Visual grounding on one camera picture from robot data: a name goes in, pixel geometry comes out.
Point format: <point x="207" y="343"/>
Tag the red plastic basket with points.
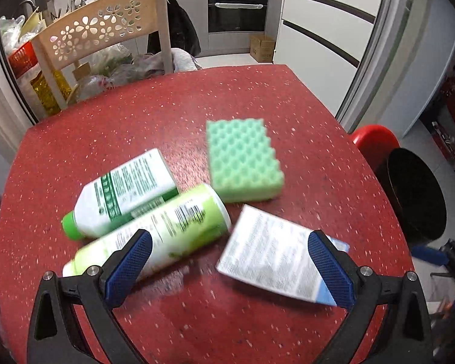
<point x="22" y="58"/>

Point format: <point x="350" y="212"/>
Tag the pile of clear plastic bags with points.
<point x="113" y="68"/>

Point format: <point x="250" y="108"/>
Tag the green wavy sponge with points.
<point x="242" y="163"/>

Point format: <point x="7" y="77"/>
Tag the brown cardboard box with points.
<point x="262" y="48"/>

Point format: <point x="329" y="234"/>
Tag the red stool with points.
<point x="375" y="140"/>

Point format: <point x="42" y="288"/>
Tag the light green bottle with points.
<point x="182" y="220"/>

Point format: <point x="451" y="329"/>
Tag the white refrigerator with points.
<point x="326" y="3"/>

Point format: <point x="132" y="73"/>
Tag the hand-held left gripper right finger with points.
<point x="331" y="269"/>

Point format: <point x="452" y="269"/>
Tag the black jacket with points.
<point x="180" y="26"/>

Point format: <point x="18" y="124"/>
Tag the white bottle with green cap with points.
<point x="127" y="191"/>

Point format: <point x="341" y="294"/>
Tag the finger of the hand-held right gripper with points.
<point x="428" y="254"/>

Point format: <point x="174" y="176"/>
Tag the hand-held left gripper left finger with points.
<point x="131" y="261"/>

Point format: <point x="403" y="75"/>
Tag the black trash bin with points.
<point x="413" y="193"/>

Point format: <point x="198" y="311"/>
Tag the built-in black oven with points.
<point x="237" y="13"/>

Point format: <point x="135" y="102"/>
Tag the small printed paper box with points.
<point x="269" y="254"/>

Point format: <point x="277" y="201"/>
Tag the yellow bag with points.
<point x="45" y="94"/>

